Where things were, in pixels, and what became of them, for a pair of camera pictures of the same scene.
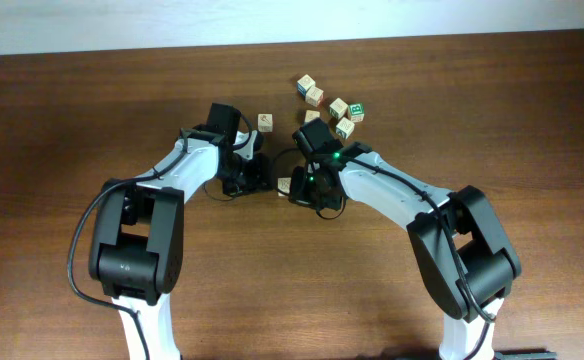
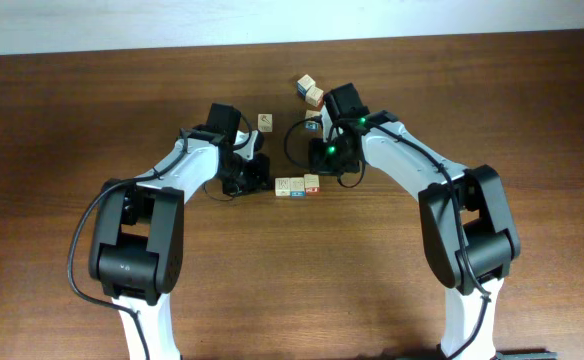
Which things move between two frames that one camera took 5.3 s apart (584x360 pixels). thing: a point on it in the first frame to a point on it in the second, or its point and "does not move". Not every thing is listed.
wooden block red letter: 314,96 does not move
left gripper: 260,180 does not move
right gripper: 299,187 to 319,160
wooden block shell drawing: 284,184 does not move
